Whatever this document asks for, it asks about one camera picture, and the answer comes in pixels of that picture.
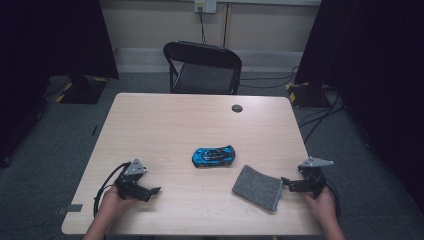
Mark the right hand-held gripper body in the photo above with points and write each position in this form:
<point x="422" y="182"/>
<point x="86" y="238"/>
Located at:
<point x="313" y="183"/>

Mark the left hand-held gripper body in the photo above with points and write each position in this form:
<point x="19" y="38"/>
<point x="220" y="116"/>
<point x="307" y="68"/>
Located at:
<point x="135" y="168"/>

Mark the grey cloth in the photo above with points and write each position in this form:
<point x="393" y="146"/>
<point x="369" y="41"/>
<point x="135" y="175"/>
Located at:
<point x="258" y="188"/>

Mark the blue and black toy car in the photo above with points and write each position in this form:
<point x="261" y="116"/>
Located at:
<point x="213" y="156"/>

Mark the person's right hand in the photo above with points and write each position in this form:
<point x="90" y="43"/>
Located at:
<point x="321" y="208"/>

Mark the person's left hand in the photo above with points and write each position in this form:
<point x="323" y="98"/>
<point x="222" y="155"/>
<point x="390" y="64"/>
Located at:
<point x="111" y="201"/>

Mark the small black floor object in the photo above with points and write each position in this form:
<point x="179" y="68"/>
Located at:
<point x="95" y="130"/>

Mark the grey tape strip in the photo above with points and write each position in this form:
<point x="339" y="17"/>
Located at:
<point x="71" y="208"/>

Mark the stand base with yellow tape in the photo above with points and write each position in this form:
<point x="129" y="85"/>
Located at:
<point x="305" y="96"/>
<point x="83" y="91"/>

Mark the black folding chair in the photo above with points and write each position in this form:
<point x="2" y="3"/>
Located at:
<point x="203" y="78"/>

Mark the black curtain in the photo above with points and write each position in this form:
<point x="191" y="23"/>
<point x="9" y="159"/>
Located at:
<point x="40" y="50"/>
<point x="376" y="66"/>

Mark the white wall socket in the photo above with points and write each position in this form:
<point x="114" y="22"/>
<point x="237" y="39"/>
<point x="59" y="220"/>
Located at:
<point x="206" y="6"/>

